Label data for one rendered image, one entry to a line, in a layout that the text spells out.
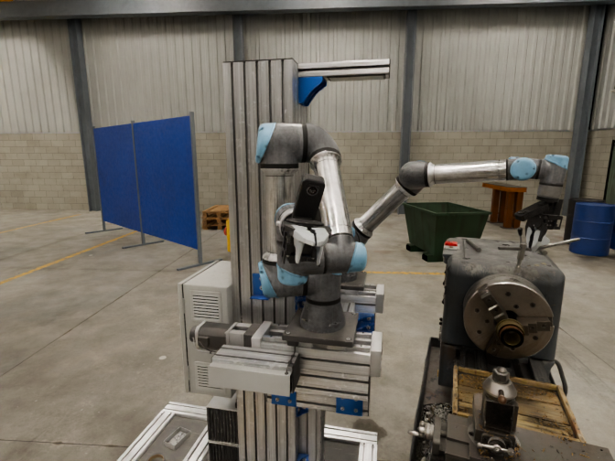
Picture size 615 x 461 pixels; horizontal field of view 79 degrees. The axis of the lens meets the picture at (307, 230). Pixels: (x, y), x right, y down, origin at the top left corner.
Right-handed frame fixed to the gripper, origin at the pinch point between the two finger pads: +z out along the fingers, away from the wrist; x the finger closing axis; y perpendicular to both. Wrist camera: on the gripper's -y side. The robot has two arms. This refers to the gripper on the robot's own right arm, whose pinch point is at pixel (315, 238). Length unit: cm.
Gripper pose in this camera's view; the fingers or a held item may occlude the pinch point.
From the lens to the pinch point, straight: 60.2
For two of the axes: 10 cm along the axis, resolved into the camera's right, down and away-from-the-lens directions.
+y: -1.3, 9.8, 1.7
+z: 1.6, 1.9, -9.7
